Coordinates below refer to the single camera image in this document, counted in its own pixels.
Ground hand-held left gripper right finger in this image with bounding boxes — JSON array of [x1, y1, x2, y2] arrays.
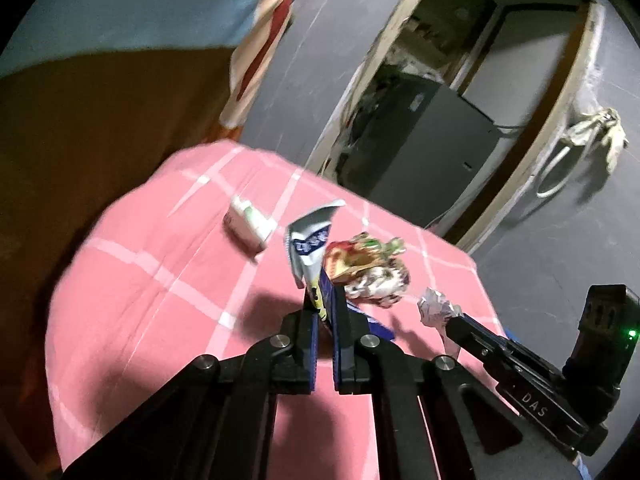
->
[[330, 285, 591, 480]]

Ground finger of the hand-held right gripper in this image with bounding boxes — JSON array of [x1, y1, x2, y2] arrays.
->
[[444, 312, 566, 388]]

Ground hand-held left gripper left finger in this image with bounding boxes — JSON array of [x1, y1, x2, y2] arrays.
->
[[62, 282, 326, 480]]

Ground white paper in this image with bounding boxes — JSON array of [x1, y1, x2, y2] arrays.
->
[[417, 287, 463, 361]]

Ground white red-print plastic bag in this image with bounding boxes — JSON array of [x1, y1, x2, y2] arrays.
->
[[344, 260, 412, 309]]

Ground red gold snack wrapper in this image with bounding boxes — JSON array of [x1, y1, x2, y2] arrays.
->
[[322, 240, 388, 286]]

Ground blue white snack wrapper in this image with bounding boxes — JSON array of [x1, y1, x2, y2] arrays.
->
[[284, 200, 396, 345]]

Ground small white green box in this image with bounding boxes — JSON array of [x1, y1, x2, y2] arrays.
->
[[223, 196, 276, 253]]

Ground pink checked blanket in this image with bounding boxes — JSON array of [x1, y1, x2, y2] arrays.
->
[[44, 140, 506, 480]]

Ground grey appliance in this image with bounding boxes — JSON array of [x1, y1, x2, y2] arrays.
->
[[340, 72, 503, 228]]

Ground beige hanging rag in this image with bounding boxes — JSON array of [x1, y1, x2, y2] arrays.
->
[[560, 106, 630, 176]]

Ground orange white red hanging cloth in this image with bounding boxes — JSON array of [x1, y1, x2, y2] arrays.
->
[[218, 0, 293, 128]]

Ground white hose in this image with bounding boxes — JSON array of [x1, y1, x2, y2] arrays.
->
[[536, 135, 596, 199]]

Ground wooden door frame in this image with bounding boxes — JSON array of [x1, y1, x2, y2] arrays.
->
[[305, 0, 608, 256]]

